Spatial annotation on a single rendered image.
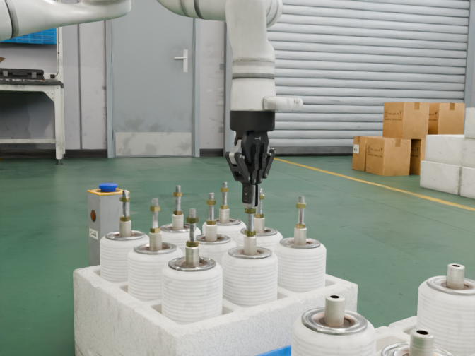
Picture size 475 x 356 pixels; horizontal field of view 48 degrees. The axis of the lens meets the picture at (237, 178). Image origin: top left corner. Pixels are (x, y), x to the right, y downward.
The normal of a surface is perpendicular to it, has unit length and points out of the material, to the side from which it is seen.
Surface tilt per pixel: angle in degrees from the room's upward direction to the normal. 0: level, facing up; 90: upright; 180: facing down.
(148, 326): 90
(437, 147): 90
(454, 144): 90
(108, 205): 90
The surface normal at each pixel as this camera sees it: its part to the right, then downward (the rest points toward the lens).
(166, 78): 0.27, 0.12
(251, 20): -0.22, 0.40
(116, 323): -0.79, 0.07
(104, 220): 0.62, 0.11
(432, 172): -0.96, 0.02
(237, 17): -0.52, 0.38
